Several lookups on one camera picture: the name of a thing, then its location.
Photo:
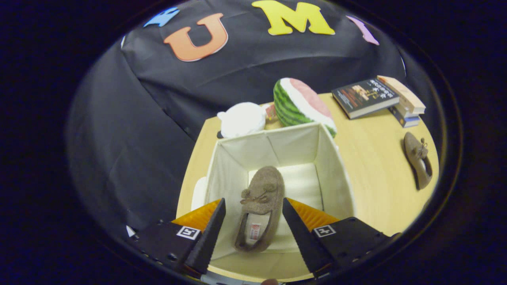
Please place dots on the black backdrop cloth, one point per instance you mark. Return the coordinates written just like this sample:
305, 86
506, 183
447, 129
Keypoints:
158, 99

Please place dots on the blue cover book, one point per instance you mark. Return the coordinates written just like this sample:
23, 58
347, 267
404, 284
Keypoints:
406, 120

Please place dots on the black cover book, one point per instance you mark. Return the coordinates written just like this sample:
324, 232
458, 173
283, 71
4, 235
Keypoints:
362, 97

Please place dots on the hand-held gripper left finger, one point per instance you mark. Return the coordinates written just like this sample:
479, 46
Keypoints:
210, 237

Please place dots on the brown moccasin shoe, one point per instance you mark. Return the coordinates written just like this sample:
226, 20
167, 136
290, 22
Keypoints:
416, 154
263, 190

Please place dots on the tan cover book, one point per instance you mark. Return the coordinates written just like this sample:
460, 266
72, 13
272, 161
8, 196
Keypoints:
404, 93

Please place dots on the watermelon slice plush toy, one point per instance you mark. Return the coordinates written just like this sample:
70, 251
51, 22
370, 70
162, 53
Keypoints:
297, 103

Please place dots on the white plush toy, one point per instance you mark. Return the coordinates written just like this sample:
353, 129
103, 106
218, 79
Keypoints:
241, 118

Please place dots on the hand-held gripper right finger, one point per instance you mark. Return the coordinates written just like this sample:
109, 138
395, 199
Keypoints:
301, 237

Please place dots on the grey fabric storage box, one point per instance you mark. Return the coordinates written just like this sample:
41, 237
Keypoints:
293, 144

